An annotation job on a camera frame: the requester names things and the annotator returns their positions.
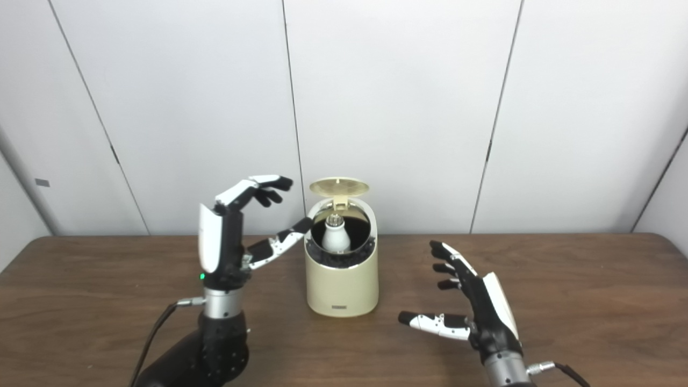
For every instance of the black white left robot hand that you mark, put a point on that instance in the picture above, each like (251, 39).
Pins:
(226, 247)

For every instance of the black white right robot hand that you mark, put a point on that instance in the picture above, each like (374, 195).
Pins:
(492, 317)

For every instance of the small white plastic bottle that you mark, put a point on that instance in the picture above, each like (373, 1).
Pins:
(336, 239)

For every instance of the cream-colored lidded bin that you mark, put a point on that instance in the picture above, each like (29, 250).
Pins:
(341, 287)

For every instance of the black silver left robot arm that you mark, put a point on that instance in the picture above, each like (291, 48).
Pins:
(223, 338)

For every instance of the small grey wall tag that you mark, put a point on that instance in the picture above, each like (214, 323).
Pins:
(42, 183)

